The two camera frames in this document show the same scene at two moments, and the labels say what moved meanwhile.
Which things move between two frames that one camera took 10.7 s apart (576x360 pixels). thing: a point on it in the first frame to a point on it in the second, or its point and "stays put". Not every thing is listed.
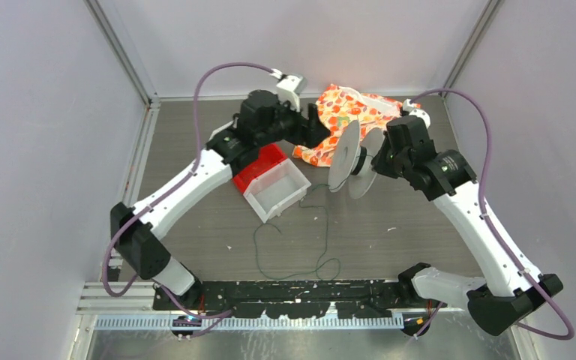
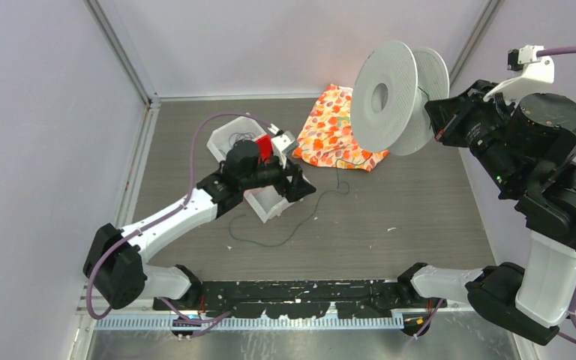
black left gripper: [308, 132] to [298, 187]
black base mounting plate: [287, 298] stays put
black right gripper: [379, 164] to [445, 114]
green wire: [319, 264] to [321, 196]
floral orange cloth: [337, 106] stays put
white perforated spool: [352, 158] to [391, 88]
